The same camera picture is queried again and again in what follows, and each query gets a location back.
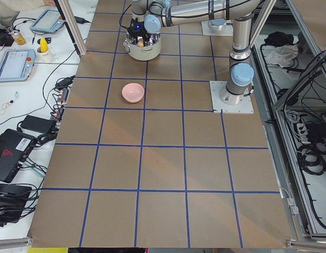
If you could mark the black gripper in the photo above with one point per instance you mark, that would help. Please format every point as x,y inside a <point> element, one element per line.
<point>135,32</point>

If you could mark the brown egg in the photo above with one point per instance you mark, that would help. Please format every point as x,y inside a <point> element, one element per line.
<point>140,42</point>

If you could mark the pale green cooking pot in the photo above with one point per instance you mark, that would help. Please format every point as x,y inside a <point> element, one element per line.
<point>150,51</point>

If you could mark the pink bowl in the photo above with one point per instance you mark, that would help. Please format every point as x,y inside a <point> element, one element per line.
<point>133,92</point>

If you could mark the upper teach pendant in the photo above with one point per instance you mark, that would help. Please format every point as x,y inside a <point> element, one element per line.
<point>48,22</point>

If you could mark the teach pendant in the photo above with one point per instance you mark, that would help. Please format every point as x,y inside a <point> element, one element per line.
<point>16,65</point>
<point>48,22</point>

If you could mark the white cup with banana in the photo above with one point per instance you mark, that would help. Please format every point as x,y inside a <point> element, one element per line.
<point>46,52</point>

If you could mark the yellow drink can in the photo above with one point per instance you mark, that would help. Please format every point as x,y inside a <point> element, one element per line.
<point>18,37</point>

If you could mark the lower teach pendant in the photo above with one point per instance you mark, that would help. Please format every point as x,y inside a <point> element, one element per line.
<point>16,65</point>

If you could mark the black power adapter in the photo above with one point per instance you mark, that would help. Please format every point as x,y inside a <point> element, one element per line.
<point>37,124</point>

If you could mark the white crumpled cloth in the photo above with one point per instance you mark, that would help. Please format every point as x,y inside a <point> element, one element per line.
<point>283,55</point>

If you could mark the black laptop computer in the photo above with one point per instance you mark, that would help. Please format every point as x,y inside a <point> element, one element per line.
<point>15,147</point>

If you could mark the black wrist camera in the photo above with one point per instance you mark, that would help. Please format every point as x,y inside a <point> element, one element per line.
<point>136,27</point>

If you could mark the aluminium frame post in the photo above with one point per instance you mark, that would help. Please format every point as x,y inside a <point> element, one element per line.
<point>67,15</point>

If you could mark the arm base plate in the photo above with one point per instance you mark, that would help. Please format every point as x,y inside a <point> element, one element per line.
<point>224,102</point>
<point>218,27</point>

